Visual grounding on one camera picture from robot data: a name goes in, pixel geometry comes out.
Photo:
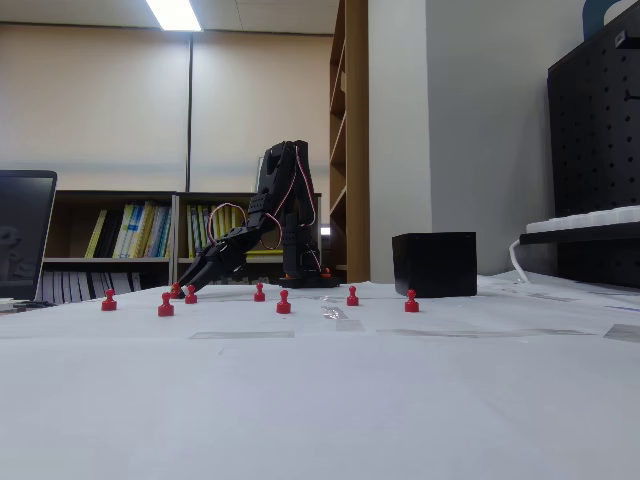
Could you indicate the low wooden bookshelf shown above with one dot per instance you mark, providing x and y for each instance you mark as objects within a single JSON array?
[
  {"x": 115, "y": 196},
  {"x": 225, "y": 198}
]

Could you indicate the yellow binder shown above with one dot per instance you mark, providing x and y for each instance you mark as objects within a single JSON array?
[
  {"x": 202, "y": 225},
  {"x": 191, "y": 227},
  {"x": 228, "y": 216},
  {"x": 222, "y": 217},
  {"x": 240, "y": 216},
  {"x": 215, "y": 220}
]

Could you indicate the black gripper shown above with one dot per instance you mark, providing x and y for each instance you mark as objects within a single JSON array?
[{"x": 209, "y": 263}]

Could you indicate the white paper table cover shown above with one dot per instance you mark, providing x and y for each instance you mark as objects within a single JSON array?
[{"x": 320, "y": 400}]

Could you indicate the dark blue panel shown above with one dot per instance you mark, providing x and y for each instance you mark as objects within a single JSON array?
[{"x": 592, "y": 15}]

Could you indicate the black square bin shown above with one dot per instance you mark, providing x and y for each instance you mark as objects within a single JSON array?
[{"x": 440, "y": 265}]

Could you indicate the black perforated pegboard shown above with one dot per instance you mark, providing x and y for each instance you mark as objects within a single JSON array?
[{"x": 590, "y": 150}]

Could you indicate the tall wooden shelf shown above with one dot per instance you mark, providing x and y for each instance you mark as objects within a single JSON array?
[{"x": 357, "y": 150}]

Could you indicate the yellow flat folder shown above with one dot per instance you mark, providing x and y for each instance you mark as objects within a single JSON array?
[{"x": 267, "y": 253}]

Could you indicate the yellow white book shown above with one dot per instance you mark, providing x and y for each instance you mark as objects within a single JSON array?
[{"x": 125, "y": 232}]

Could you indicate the dark laptop screen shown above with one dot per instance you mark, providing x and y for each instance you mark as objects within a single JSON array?
[{"x": 20, "y": 225}]

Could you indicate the white power strip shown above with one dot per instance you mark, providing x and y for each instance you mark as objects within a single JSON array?
[{"x": 590, "y": 217}]

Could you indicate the black vertical wall conduit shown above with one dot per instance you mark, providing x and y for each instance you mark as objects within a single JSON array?
[{"x": 190, "y": 100}]

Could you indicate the yellow slim book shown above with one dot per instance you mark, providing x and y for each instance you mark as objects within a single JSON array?
[{"x": 96, "y": 235}]

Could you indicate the black book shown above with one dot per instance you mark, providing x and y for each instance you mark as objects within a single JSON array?
[{"x": 110, "y": 235}]

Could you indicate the blue white book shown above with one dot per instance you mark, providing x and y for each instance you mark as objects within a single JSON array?
[{"x": 160, "y": 232}]

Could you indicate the ceiling light panel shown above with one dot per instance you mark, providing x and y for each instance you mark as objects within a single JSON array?
[{"x": 175, "y": 15}]

